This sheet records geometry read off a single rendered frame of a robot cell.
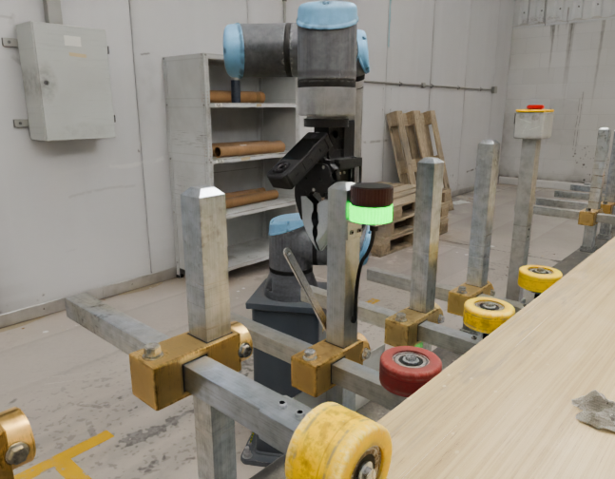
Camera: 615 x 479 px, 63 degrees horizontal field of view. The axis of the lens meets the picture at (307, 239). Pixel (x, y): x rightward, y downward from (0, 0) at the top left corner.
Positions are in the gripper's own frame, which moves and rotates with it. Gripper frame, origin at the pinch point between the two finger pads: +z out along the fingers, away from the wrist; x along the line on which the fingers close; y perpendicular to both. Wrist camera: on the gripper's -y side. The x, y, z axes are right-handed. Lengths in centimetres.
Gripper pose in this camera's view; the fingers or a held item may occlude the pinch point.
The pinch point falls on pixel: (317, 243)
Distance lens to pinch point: 83.3
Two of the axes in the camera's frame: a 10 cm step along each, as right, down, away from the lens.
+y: 6.7, -1.9, 7.2
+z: 0.0, 9.7, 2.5
